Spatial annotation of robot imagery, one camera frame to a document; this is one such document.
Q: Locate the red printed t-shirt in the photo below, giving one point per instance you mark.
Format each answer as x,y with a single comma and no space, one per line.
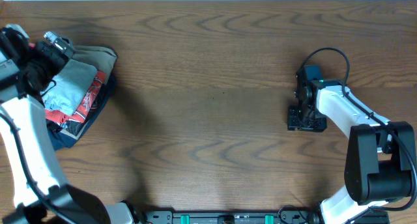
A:
71,93

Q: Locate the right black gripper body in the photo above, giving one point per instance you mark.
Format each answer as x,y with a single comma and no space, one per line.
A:
305,118

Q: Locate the light blue t-shirt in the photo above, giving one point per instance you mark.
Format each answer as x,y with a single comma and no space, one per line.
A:
69,87

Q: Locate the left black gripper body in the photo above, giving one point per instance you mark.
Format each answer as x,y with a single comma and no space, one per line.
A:
44,64

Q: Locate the navy folded garment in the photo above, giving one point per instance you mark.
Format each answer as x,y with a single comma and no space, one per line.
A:
70,132

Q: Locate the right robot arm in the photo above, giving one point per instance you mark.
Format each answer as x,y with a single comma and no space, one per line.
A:
380,165

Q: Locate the beige folded shirt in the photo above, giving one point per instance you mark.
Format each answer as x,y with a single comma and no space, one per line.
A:
103,59

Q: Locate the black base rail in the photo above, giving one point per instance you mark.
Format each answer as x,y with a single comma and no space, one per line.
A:
224,217

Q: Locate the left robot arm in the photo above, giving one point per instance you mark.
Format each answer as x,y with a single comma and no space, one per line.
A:
40,186

